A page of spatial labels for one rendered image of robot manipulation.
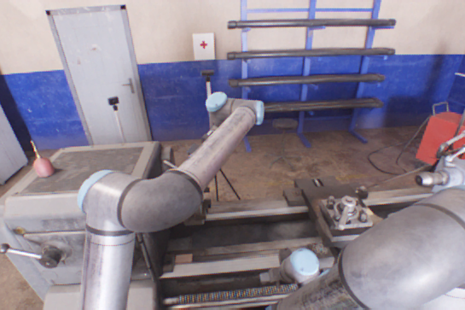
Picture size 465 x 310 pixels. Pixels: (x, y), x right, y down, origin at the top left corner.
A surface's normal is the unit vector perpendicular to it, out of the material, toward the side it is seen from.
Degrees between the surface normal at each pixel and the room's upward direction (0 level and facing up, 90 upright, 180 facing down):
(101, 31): 90
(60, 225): 90
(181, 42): 90
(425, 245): 37
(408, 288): 70
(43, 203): 45
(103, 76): 90
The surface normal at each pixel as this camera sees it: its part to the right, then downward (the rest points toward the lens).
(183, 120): 0.09, 0.49
